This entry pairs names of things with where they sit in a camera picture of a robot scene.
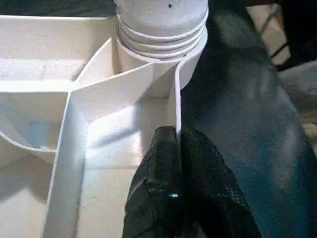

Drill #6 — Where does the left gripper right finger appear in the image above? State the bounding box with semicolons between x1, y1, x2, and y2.
179;127;263;238

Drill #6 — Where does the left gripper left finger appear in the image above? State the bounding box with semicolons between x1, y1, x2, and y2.
122;126;186;238

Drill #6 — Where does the white plastic table top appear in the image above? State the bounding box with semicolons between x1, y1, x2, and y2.
0;15;209;238

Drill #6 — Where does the white plastic table leg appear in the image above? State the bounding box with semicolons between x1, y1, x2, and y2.
115;0;209;59

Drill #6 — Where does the black work mat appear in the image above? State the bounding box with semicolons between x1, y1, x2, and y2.
178;0;317;238

